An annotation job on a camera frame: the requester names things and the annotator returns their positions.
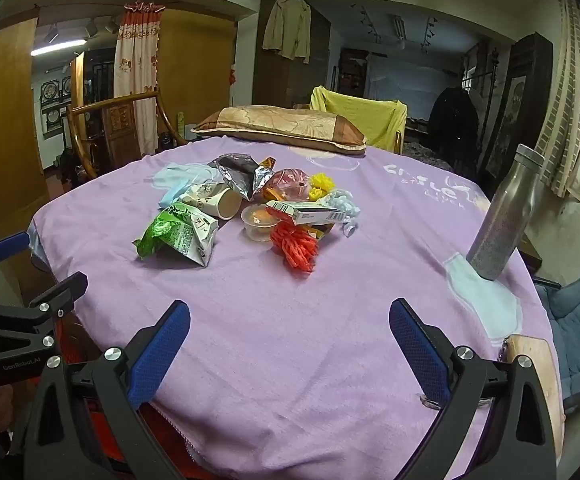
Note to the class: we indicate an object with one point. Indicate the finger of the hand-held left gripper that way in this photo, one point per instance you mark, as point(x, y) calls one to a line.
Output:
point(5, 250)
point(62, 287)

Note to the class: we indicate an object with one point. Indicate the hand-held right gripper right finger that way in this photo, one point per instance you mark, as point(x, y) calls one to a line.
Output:
point(417, 355)

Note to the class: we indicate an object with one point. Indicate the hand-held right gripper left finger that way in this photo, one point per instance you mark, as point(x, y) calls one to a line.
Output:
point(162, 355)

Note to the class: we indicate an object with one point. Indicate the clear jelly cup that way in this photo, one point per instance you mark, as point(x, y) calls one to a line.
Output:
point(257, 225)

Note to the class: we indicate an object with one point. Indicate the wooden door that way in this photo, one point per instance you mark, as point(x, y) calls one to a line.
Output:
point(5, 135)
point(195, 85)

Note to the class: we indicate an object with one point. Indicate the green snack packet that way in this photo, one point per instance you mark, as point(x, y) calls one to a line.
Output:
point(175, 232)

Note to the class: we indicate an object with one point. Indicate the orange flat packet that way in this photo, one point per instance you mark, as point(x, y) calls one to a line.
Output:
point(317, 232)

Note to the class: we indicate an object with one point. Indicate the steel bottle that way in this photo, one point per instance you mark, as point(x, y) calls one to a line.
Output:
point(505, 220)

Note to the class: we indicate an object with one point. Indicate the white paper cup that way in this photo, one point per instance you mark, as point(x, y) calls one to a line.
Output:
point(215, 201)

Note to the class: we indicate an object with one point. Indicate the framed decorative plate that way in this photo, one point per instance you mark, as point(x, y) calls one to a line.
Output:
point(50, 92)

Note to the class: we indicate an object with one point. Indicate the carved wooden cabinet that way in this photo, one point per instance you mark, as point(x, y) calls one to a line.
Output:
point(120, 130)

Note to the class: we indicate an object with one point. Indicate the white carton box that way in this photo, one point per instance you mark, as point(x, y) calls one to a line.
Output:
point(310, 215)

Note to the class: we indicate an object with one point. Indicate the yellow ribbon bow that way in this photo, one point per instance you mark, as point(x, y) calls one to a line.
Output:
point(322, 185)

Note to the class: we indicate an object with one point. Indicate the foil snack bag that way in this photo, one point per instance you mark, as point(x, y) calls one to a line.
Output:
point(237, 172)

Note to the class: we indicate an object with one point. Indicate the green bottle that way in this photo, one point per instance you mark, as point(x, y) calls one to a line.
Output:
point(181, 127)

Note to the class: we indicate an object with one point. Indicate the fluorescent tube lamp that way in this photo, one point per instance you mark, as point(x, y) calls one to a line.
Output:
point(57, 48)

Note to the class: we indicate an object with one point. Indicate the red plastic bag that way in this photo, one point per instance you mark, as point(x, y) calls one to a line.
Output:
point(290, 182)

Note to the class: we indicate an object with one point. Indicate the floral curtain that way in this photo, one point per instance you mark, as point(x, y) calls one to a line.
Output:
point(135, 75)

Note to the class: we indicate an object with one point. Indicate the black coat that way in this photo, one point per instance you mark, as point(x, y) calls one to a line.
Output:
point(452, 120)

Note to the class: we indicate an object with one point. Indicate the yellow cloth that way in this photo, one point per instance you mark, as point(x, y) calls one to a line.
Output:
point(365, 115)

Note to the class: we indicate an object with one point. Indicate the brown satin pillow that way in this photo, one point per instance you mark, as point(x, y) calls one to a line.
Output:
point(280, 125)

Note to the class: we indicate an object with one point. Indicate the dark framed picture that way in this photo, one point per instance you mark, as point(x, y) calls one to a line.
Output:
point(515, 105)

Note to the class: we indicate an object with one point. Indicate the dark wooden wardrobe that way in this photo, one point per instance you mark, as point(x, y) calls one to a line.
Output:
point(320, 77)

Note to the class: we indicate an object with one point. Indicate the striped beige curtain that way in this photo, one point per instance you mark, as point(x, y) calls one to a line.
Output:
point(570, 85)

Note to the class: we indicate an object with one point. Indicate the beige jacket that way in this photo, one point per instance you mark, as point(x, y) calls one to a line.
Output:
point(287, 25)

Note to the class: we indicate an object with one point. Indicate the wooden chair frame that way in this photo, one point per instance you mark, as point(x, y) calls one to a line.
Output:
point(120, 100)

